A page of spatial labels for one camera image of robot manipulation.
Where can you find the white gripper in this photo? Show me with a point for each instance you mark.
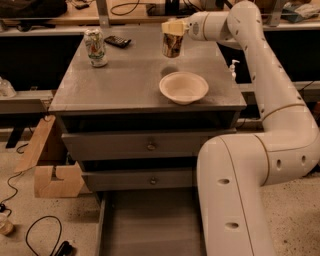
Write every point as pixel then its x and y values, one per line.
pixel 194 26

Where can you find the orange soda can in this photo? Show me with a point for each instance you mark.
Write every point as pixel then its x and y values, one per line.
pixel 171 45

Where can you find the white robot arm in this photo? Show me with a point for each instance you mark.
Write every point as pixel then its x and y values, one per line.
pixel 231 169

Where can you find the green white soda can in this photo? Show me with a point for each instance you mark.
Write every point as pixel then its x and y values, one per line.
pixel 94 43

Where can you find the grey drawer cabinet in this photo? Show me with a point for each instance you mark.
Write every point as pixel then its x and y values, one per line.
pixel 124 95

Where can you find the grey top drawer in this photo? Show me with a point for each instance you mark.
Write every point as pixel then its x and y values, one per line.
pixel 138 144

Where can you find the grey middle drawer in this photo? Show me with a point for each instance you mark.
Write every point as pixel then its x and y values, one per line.
pixel 140 179

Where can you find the grey open bottom drawer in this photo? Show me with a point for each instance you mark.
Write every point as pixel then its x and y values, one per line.
pixel 155 222

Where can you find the white paper bowl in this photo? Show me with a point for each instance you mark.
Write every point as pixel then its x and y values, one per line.
pixel 183 88

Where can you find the black calculator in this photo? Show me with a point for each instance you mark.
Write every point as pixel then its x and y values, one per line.
pixel 117 41

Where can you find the white pump bottle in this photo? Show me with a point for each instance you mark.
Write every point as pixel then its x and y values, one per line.
pixel 232 68

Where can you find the black bag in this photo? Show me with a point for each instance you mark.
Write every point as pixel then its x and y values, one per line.
pixel 32 8

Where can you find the wooden board stand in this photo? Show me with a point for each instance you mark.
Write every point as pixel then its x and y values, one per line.
pixel 46 154

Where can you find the clear plastic cup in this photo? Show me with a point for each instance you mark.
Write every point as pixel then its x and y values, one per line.
pixel 6 226

